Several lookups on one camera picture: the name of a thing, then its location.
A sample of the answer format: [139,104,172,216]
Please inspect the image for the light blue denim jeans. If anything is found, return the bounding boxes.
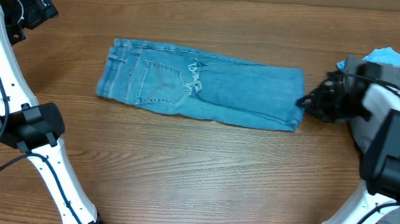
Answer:
[96,38,305,132]

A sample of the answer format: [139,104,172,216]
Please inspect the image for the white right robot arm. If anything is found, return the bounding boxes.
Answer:
[296,70,400,224]

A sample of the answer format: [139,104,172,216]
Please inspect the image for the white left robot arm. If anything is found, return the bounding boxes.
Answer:
[0,0,105,224]

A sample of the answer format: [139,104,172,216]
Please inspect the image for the light blue garment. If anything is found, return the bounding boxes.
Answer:
[335,42,400,76]

